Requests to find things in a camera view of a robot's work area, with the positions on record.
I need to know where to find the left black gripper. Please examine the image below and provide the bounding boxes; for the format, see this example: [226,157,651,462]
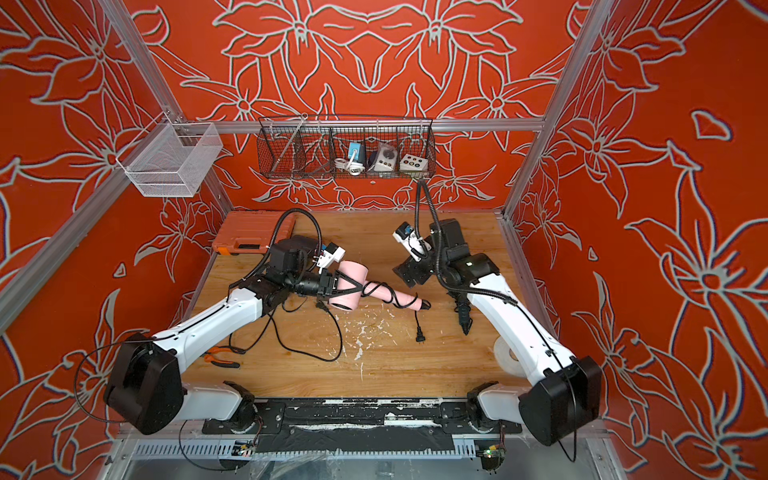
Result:
[285,271,362,303]

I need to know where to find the pink hair dryer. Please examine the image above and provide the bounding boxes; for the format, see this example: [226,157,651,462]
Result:
[329,261,428,311]

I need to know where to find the pink dryer black cord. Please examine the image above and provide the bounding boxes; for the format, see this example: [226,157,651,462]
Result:
[359,281,432,344]

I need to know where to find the dark green hair dryer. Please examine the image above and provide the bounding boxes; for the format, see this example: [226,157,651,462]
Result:
[448,291,473,335]

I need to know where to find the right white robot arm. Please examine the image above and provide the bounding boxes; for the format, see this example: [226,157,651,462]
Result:
[393,180,602,446]

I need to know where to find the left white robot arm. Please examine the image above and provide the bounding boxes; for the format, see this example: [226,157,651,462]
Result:
[103,230,344,435]

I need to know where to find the white power strip cube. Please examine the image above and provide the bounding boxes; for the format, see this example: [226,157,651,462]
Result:
[399,154,428,175]

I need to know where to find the white round socket adapter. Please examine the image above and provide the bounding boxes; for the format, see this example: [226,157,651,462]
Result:
[370,146,398,172]

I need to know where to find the white tape roll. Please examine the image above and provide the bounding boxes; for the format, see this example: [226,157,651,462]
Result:
[493,337,527,379]

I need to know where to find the orange plastic tool case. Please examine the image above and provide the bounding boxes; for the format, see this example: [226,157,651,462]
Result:
[212,210,282,256]

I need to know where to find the blue white small box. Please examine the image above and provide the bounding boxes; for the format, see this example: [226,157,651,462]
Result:
[347,142,365,164]

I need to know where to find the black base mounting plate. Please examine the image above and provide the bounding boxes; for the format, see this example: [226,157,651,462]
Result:
[202,398,523,458]

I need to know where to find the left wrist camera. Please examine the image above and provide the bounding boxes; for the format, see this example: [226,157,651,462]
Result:
[316,242,346,272]

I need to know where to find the black dryer power cord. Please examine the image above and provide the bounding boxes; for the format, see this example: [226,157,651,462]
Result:
[227,296,344,363]

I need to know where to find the black wire wall basket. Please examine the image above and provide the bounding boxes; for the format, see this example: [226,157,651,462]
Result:
[256,114,437,180]

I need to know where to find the orange handled pliers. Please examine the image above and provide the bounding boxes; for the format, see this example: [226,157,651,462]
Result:
[202,347,241,369]

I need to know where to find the white mesh wall basket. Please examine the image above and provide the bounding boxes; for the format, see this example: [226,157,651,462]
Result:
[118,123,223,198]

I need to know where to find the aluminium frame rail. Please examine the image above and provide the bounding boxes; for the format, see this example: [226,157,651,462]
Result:
[176,118,544,134]

